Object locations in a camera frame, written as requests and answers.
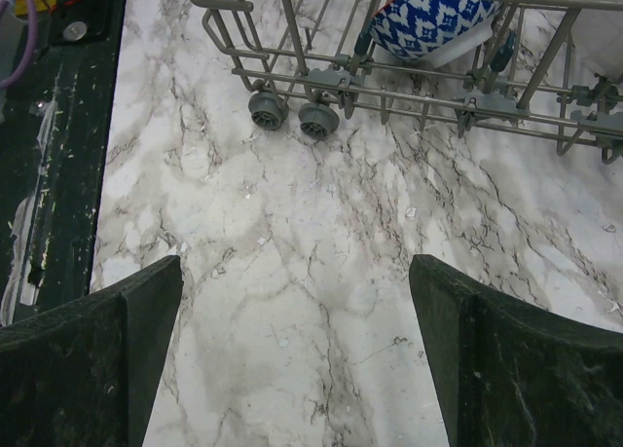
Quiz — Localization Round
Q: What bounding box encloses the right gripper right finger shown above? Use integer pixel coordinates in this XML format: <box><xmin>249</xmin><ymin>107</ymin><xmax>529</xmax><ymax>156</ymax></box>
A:
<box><xmin>409</xmin><ymin>254</ymin><xmax>622</xmax><ymax>446</ymax></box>

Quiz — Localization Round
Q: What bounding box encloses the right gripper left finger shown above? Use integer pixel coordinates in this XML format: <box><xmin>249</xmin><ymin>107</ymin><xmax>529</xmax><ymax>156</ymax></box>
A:
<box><xmin>1</xmin><ymin>255</ymin><xmax>183</xmax><ymax>446</ymax></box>

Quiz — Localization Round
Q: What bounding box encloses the blue zigzag patterned bowl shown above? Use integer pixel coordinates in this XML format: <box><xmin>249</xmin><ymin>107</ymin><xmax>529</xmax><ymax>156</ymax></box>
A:
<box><xmin>370</xmin><ymin>0</ymin><xmax>502</xmax><ymax>68</ymax></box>

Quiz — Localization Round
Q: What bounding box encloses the blue rimmed white plate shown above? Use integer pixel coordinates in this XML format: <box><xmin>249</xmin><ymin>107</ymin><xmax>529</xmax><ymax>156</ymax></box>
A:
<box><xmin>571</xmin><ymin>9</ymin><xmax>622</xmax><ymax>82</ymax></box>

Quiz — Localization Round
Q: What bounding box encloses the black mounting base bar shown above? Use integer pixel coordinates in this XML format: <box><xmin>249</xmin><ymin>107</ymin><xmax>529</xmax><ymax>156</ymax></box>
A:
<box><xmin>1</xmin><ymin>0</ymin><xmax>126</xmax><ymax>326</ymax></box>

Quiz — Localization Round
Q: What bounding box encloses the grey wire dish rack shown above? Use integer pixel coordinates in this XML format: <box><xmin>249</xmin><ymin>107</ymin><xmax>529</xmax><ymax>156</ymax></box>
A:
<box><xmin>191</xmin><ymin>0</ymin><xmax>622</xmax><ymax>164</ymax></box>

